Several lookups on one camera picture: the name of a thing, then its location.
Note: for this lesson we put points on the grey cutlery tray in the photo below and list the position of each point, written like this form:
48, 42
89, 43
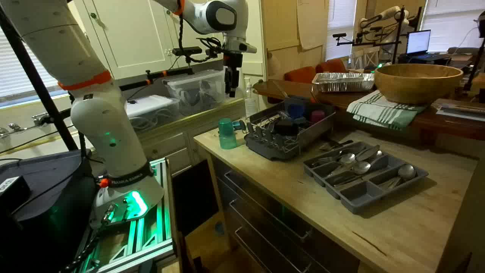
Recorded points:
357, 175

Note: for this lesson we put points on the grey dish rack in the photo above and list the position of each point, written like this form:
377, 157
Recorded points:
282, 131

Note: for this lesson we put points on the clear plastic storage bin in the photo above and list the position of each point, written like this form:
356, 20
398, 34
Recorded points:
197, 92

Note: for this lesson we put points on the wooden bowl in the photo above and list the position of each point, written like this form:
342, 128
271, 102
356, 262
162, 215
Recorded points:
416, 84

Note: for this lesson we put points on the pink plastic cup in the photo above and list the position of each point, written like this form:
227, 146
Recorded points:
316, 116

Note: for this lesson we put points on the dark wooden table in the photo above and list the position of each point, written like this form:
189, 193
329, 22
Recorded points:
427, 122

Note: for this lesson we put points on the aluminium foil tray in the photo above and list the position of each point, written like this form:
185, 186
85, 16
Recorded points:
342, 83

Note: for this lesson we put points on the green striped white towel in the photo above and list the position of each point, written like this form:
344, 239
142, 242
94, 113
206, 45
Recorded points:
374, 110

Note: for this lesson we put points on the teal plastic cup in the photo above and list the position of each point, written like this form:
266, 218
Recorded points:
225, 134

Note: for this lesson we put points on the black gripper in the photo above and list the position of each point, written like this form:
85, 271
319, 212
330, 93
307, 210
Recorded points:
232, 64

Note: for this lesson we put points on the silver spoon in tray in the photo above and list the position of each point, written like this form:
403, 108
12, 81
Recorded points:
403, 174

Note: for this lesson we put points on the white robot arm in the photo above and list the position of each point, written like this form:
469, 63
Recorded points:
128, 190

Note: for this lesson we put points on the open laptop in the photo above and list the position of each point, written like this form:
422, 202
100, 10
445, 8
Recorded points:
416, 42

